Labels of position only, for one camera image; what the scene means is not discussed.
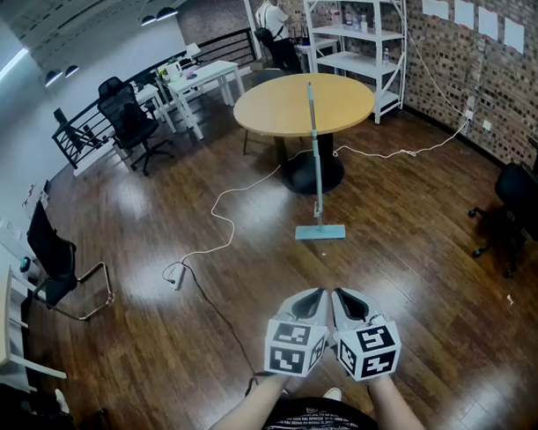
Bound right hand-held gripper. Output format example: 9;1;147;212
331;285;402;382

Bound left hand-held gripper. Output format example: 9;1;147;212
261;288;333;379

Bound teal mop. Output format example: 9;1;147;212
289;79;346;241

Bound person's left forearm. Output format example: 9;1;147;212
199;371;299;430

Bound person's right forearm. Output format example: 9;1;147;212
366;374;430;430

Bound person's black printed shirt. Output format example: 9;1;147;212
143;395;383;430

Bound white power strip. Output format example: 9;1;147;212
172;260;188;292

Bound black swivel chair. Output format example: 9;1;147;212
465;136;538;279

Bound round wooden table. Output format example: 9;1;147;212
232;70;380;198

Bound white metal shelf rack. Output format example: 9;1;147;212
299;0;411;128

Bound large white desk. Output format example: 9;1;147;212
165;59;247;142

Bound white square table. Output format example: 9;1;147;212
296;36;340;73

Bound black mesh office chair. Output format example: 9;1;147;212
95;74;176;180

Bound small white desk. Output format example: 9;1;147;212
131;83;179;136

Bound white planter box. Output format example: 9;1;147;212
157;57;181;80

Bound row of small bottles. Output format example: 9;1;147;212
329;7;370;33

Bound black metal railing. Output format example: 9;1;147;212
47;28;257;171

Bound white side table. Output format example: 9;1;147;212
0;263;68;392

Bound white paper sheet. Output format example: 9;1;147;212
503;17;527;56
477;5;500;42
453;0;475;30
421;0;451;22

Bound black floor cable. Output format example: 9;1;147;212
160;258;281;400

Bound white power strip cable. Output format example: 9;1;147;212
177;148;319;263

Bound white wall cable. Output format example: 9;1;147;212
327;24;475;161

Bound black chair with copper frame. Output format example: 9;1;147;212
25;196;116;324

